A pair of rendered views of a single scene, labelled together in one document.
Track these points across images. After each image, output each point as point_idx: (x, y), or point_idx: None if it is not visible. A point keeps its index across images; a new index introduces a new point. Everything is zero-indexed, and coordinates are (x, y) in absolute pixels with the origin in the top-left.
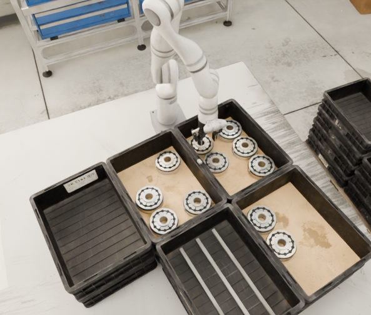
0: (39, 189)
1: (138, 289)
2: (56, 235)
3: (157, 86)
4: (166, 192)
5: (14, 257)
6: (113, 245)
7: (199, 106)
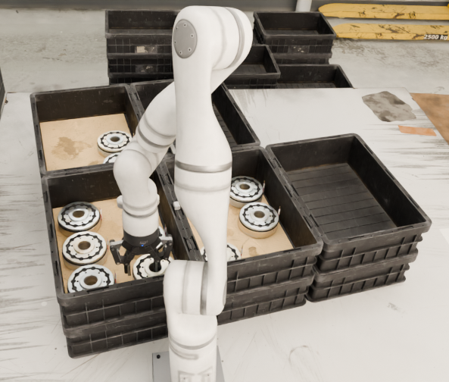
0: (441, 340)
1: None
2: (385, 217)
3: (212, 323)
4: (232, 228)
5: (444, 256)
6: (310, 192)
7: (157, 198)
